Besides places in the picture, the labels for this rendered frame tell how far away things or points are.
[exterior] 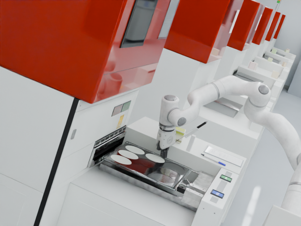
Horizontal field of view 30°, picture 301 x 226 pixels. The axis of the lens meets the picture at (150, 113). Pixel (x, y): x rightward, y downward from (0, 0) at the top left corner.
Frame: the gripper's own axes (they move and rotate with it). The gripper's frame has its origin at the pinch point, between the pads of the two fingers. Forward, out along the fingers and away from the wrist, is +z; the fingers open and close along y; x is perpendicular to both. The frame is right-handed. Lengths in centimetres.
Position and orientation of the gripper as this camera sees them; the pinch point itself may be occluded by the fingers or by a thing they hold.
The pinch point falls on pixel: (164, 153)
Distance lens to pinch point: 283.4
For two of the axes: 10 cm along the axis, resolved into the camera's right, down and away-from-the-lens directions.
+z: -0.9, 8.7, 4.8
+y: 7.1, -2.9, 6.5
